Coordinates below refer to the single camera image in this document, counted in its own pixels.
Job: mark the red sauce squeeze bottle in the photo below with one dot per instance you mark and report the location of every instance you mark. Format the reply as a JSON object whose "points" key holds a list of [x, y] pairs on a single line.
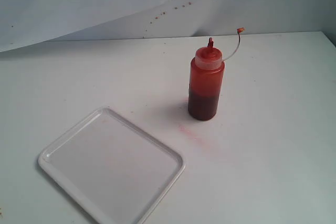
{"points": [[206, 75]]}

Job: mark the white rectangular plastic tray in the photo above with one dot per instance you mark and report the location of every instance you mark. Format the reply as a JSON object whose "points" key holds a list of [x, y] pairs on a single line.
{"points": [[114, 170]]}

